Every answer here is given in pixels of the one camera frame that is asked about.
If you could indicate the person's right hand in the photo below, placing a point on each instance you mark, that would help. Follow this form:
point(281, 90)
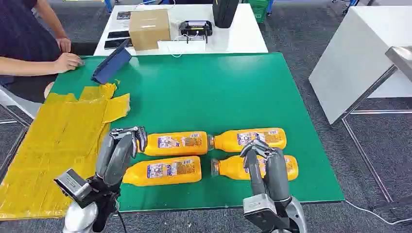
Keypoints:
point(67, 62)

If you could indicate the person's left hand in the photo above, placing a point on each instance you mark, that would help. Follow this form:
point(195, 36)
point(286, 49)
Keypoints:
point(64, 45)

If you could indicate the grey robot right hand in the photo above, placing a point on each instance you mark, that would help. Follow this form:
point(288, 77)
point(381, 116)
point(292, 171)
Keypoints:
point(276, 177)

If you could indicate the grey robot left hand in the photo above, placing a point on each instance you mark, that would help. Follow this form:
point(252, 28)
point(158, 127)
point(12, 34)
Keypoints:
point(116, 160)

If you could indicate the orange drink bottle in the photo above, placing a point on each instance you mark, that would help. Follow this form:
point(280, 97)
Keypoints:
point(231, 167)
point(257, 140)
point(161, 170)
point(177, 143)

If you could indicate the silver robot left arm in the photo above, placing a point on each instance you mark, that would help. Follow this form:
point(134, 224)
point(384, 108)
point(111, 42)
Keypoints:
point(80, 218)

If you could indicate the dark blue folded case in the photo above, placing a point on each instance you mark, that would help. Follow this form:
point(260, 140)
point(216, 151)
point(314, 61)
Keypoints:
point(111, 64)

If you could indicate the person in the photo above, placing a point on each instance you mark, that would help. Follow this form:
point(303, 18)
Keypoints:
point(19, 32)

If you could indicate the large black phone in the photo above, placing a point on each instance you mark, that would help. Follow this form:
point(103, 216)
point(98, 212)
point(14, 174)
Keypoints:
point(116, 43)

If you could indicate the small black phone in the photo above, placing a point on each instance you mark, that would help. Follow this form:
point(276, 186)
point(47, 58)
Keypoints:
point(118, 34)

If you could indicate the white chair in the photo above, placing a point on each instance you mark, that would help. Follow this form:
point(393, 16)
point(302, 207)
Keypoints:
point(19, 103)

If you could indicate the printed card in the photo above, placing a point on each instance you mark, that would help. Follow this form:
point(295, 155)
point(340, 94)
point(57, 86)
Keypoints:
point(123, 15)

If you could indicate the yellow sheet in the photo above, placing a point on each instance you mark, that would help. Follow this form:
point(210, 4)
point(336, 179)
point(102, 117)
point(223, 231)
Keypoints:
point(48, 144)

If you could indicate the brown cardboard box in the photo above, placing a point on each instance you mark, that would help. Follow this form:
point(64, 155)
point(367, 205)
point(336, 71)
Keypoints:
point(149, 30)

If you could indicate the green table mat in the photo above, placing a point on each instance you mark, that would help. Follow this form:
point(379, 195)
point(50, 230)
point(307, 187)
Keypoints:
point(209, 96)

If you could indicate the flat white box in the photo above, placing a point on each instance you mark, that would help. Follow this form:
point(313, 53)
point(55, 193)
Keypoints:
point(183, 46)

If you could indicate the black device with antennas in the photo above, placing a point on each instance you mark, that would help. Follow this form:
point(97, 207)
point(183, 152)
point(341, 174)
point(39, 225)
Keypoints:
point(195, 28)

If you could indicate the large white angled table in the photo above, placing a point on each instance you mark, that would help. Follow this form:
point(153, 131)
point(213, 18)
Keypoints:
point(354, 58)

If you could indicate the black bag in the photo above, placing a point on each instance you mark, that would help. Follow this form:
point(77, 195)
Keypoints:
point(225, 13)

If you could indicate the green plastic crate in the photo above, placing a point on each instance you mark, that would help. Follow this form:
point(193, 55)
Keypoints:
point(259, 9)

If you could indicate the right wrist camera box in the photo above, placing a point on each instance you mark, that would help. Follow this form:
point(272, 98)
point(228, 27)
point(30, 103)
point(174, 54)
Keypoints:
point(260, 209)

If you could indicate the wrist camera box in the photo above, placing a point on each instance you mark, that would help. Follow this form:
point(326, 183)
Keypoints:
point(260, 209)
point(72, 185)

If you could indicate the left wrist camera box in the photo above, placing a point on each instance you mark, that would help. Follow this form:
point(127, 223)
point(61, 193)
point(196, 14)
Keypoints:
point(72, 185)

